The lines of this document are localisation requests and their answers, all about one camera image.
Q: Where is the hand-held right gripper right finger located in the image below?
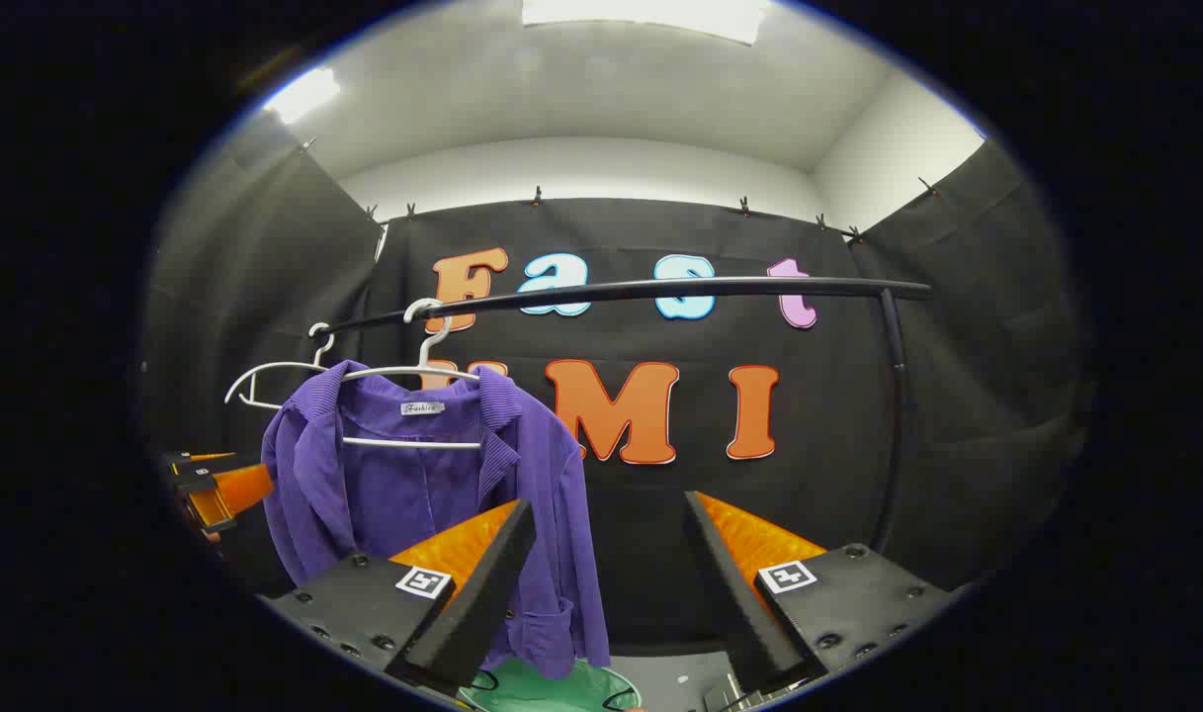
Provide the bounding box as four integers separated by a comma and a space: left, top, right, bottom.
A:
682, 490, 958, 695

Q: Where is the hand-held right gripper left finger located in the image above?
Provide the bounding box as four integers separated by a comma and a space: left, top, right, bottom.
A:
260, 497, 538, 698

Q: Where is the green laundry hamper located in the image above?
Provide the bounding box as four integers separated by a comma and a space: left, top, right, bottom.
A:
458, 658, 646, 712

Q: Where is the purple shirt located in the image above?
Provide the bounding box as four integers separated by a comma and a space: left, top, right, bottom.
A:
261, 359, 612, 681

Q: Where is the white plastic hanger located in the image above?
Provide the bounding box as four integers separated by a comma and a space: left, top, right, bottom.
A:
339, 297, 485, 451
224, 321, 333, 411

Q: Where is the black clothes rack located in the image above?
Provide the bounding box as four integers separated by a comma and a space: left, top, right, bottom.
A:
314, 277, 934, 557

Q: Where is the small ceiling light panel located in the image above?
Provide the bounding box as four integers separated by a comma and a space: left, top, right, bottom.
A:
263, 67, 342, 126

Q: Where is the row of backdrop clips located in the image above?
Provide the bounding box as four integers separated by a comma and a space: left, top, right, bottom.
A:
300, 136, 943, 244

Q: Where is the large ceiling light panel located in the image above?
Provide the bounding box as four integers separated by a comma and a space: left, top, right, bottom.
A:
520, 0, 770, 46

